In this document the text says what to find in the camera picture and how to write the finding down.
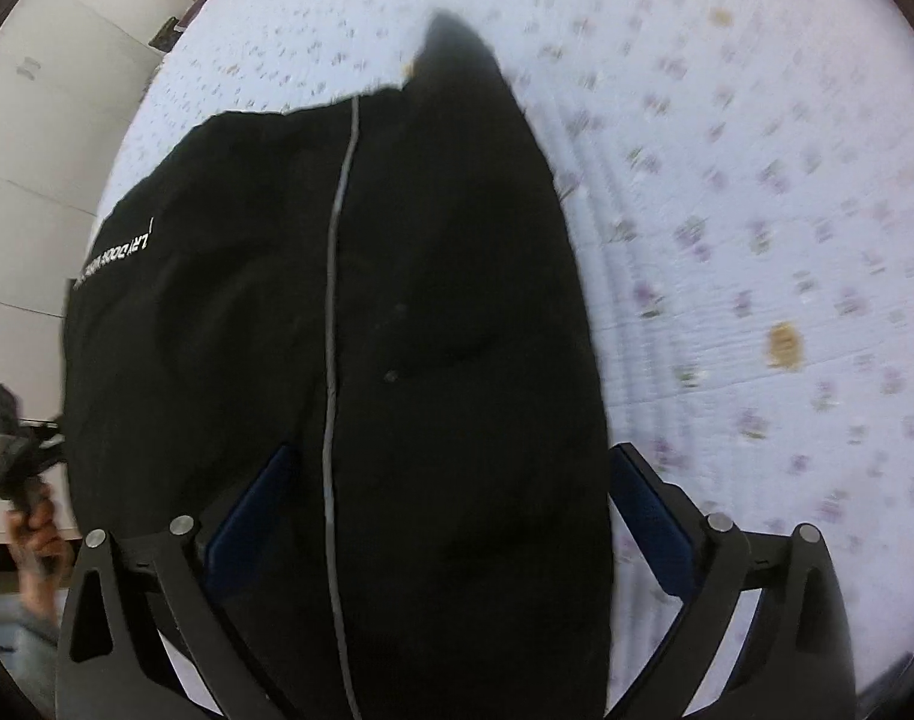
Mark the brown patterned bag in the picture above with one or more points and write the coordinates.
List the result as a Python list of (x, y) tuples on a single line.
[(165, 39)]

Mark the person's left hand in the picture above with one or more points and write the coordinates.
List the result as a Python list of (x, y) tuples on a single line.
[(41, 554)]

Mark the black hooded jacket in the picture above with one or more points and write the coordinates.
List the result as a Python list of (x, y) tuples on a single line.
[(372, 307)]

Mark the bed with floral quilt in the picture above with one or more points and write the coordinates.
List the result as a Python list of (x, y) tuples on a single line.
[(738, 180)]

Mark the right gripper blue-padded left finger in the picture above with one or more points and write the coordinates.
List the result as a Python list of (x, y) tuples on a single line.
[(143, 634)]

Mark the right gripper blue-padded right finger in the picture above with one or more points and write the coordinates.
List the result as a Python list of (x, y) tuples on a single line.
[(796, 661)]

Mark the white wardrobe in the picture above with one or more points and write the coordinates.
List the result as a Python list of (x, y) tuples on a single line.
[(70, 83)]

